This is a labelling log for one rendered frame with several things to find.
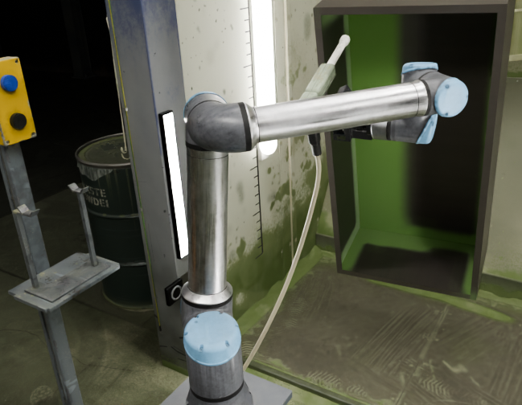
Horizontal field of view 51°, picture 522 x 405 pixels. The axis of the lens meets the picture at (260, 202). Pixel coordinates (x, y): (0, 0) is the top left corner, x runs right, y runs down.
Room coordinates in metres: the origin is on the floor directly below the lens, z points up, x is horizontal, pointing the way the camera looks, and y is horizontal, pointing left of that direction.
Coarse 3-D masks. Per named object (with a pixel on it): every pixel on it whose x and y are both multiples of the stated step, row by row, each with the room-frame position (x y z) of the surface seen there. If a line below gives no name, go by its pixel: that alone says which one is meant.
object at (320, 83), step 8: (344, 40) 1.84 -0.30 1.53; (336, 48) 1.80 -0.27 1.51; (336, 56) 1.77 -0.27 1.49; (328, 64) 1.71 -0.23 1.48; (320, 72) 1.67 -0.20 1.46; (328, 72) 1.67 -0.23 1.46; (312, 80) 1.64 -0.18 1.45; (320, 80) 1.63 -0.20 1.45; (328, 80) 1.66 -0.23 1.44; (312, 88) 1.60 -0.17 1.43; (320, 88) 1.60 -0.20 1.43; (304, 96) 1.57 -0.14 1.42; (312, 96) 1.56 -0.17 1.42; (312, 136) 1.59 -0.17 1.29; (312, 144) 1.60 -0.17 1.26; (312, 152) 1.62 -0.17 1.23; (320, 152) 1.62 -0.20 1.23
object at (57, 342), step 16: (0, 160) 1.73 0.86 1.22; (16, 160) 1.74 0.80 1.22; (16, 176) 1.72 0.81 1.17; (16, 192) 1.71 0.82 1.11; (16, 208) 1.72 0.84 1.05; (32, 208) 1.75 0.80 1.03; (32, 224) 1.74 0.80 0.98; (32, 240) 1.72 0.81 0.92; (32, 256) 1.71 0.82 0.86; (48, 320) 1.71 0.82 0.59; (48, 336) 1.74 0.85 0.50; (64, 336) 1.75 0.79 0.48; (64, 352) 1.74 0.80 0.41; (64, 368) 1.72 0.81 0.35; (64, 384) 1.71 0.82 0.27; (64, 400) 1.73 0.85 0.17; (80, 400) 1.75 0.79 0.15
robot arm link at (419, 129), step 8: (400, 120) 1.44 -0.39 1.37; (408, 120) 1.42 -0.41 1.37; (416, 120) 1.41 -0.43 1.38; (424, 120) 1.41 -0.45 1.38; (432, 120) 1.41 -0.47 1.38; (392, 128) 1.44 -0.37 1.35; (400, 128) 1.43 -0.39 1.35; (408, 128) 1.42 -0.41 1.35; (416, 128) 1.41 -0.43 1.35; (424, 128) 1.40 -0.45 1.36; (432, 128) 1.40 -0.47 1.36; (392, 136) 1.44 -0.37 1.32; (400, 136) 1.43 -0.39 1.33; (408, 136) 1.42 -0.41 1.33; (416, 136) 1.41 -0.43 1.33; (424, 136) 1.40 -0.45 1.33; (432, 136) 1.43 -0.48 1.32
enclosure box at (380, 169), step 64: (384, 0) 1.88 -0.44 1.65; (448, 0) 1.77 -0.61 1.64; (512, 0) 1.83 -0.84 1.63; (320, 64) 1.96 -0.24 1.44; (384, 64) 2.22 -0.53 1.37; (448, 64) 2.11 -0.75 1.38; (448, 128) 2.15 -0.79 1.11; (384, 192) 2.34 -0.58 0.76; (448, 192) 2.20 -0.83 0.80; (384, 256) 2.20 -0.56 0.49; (448, 256) 2.14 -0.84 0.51
